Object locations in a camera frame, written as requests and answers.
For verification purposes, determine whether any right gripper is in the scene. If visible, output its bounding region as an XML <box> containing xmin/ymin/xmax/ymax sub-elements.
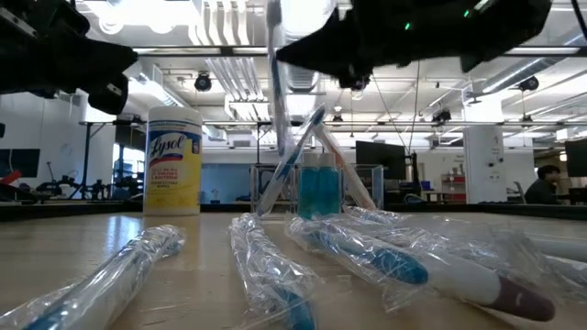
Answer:
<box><xmin>276</xmin><ymin>0</ymin><xmax>464</xmax><ymax>91</ymax></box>

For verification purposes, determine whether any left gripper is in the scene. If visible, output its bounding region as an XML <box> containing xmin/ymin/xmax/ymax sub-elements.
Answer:
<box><xmin>0</xmin><ymin>27</ymin><xmax>139</xmax><ymax>116</ymax></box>

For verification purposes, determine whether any orange white toothbrush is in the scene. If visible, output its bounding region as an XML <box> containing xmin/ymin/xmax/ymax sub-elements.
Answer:
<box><xmin>314</xmin><ymin>121</ymin><xmax>379</xmax><ymax>214</ymax></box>

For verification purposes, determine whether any clear acrylic organizer box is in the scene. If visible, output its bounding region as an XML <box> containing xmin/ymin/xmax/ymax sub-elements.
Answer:
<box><xmin>249</xmin><ymin>163</ymin><xmax>385</xmax><ymax>216</ymax></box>

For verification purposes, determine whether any teal mouthwash bottle white cap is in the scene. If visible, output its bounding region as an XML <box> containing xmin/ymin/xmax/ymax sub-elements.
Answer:
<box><xmin>299</xmin><ymin>151</ymin><xmax>322</xmax><ymax>219</ymax></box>
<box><xmin>319</xmin><ymin>151</ymin><xmax>342</xmax><ymax>217</ymax></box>

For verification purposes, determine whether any purple white toothbrush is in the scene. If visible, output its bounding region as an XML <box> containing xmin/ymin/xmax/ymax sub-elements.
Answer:
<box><xmin>341</xmin><ymin>204</ymin><xmax>557</xmax><ymax>324</ymax></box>

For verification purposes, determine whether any black overhead light bar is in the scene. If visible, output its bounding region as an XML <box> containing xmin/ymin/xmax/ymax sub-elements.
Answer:
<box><xmin>132</xmin><ymin>44</ymin><xmax>587</xmax><ymax>59</ymax></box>

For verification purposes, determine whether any black ceiling spotlight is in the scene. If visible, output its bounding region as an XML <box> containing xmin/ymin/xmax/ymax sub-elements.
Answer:
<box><xmin>194</xmin><ymin>71</ymin><xmax>214</xmax><ymax>93</ymax></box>
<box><xmin>519</xmin><ymin>75</ymin><xmax>541</xmax><ymax>93</ymax></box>
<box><xmin>430</xmin><ymin>108</ymin><xmax>454</xmax><ymax>125</ymax></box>

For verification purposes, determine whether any black computer monitor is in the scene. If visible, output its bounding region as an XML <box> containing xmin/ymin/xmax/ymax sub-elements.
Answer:
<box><xmin>355</xmin><ymin>139</ymin><xmax>407</xmax><ymax>182</ymax></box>
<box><xmin>563</xmin><ymin>138</ymin><xmax>587</xmax><ymax>179</ymax></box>

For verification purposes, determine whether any yellow white Lysol wipes canister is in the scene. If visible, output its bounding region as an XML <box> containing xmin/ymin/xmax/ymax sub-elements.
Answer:
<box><xmin>143</xmin><ymin>105</ymin><xmax>204</xmax><ymax>215</ymax></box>

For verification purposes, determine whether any red storage shelf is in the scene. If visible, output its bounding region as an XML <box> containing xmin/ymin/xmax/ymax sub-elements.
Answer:
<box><xmin>439</xmin><ymin>172</ymin><xmax>467</xmax><ymax>204</ymax></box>

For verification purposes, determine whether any white building column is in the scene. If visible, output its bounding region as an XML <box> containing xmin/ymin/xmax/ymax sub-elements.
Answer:
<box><xmin>461</xmin><ymin>91</ymin><xmax>508</xmax><ymax>205</ymax></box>

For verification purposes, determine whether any person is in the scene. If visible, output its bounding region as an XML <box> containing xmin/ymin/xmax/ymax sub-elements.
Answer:
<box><xmin>524</xmin><ymin>163</ymin><xmax>568</xmax><ymax>205</ymax></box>

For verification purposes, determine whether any silver ceiling duct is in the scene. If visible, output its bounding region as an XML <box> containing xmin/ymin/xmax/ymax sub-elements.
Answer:
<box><xmin>279</xmin><ymin>0</ymin><xmax>338</xmax><ymax>93</ymax></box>

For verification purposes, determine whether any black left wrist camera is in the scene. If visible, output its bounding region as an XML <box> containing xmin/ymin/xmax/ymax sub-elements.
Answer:
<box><xmin>0</xmin><ymin>0</ymin><xmax>91</xmax><ymax>38</ymax></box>

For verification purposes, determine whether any black frame stand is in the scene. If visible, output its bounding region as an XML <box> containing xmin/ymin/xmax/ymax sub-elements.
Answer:
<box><xmin>78</xmin><ymin>116</ymin><xmax>149</xmax><ymax>201</ymax></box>

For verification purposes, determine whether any thin hanging cable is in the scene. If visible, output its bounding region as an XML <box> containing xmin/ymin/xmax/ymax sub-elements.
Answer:
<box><xmin>406</xmin><ymin>61</ymin><xmax>423</xmax><ymax>155</ymax></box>

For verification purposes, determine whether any dark wall screen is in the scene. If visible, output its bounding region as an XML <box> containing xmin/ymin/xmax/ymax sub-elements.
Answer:
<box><xmin>0</xmin><ymin>148</ymin><xmax>41</xmax><ymax>179</ymax></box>

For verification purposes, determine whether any black aluminium table frame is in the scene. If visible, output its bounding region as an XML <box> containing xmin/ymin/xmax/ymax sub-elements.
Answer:
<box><xmin>0</xmin><ymin>200</ymin><xmax>587</xmax><ymax>220</ymax></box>

